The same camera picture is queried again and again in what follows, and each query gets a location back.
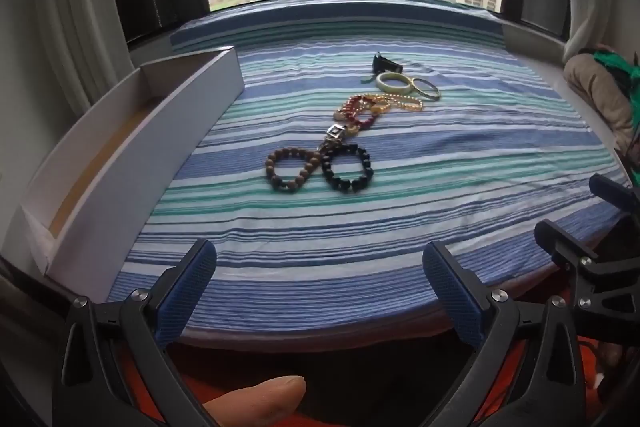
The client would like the person's left hand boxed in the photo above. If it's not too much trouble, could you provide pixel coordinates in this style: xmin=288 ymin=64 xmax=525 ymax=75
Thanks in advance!
xmin=200 ymin=375 xmax=307 ymax=427

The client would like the green cloth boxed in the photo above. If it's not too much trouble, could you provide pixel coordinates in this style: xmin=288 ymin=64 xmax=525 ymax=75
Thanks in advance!
xmin=592 ymin=49 xmax=640 ymax=188

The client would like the brown wooden bead bracelet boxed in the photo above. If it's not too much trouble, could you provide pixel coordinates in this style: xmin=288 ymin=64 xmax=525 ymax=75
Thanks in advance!
xmin=265 ymin=147 xmax=322 ymax=194

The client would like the thin metal bangle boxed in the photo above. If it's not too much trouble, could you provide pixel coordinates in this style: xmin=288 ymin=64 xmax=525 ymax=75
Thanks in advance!
xmin=412 ymin=77 xmax=442 ymax=101

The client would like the blue green striped bed sheet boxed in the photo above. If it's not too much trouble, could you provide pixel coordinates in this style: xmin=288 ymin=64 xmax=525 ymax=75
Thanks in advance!
xmin=105 ymin=0 xmax=633 ymax=348

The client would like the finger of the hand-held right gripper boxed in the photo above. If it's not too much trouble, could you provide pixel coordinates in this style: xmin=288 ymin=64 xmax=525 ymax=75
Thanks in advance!
xmin=588 ymin=173 xmax=640 ymax=220
xmin=533 ymin=218 xmax=640 ymax=338

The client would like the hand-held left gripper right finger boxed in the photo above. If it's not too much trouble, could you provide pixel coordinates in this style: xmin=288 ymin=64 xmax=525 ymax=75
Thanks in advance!
xmin=422 ymin=241 xmax=586 ymax=427

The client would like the amber bead necklace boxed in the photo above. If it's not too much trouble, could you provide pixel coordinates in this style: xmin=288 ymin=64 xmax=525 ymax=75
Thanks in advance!
xmin=362 ymin=93 xmax=425 ymax=112

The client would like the silver metal charm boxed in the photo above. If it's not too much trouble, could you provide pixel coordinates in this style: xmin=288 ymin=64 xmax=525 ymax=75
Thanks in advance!
xmin=324 ymin=124 xmax=348 ymax=148

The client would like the black bead bracelet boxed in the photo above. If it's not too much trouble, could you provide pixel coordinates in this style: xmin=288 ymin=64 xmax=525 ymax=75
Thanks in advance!
xmin=321 ymin=144 xmax=375 ymax=194

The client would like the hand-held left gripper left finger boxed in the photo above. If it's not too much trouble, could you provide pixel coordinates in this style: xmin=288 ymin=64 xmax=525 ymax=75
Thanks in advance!
xmin=60 ymin=238 xmax=221 ymax=427

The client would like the pale jade bangle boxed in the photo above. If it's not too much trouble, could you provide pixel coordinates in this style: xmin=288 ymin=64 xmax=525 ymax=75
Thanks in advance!
xmin=376 ymin=72 xmax=415 ymax=94

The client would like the red bead bracelet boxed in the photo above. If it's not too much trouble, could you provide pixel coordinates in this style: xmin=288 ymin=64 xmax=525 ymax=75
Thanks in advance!
xmin=335 ymin=94 xmax=391 ymax=135

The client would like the black wristwatch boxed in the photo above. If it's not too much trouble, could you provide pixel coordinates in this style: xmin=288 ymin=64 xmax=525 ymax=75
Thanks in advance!
xmin=372 ymin=52 xmax=405 ymax=75

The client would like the white cardboard box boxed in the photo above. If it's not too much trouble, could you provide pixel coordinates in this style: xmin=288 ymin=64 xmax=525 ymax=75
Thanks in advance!
xmin=15 ymin=46 xmax=245 ymax=293

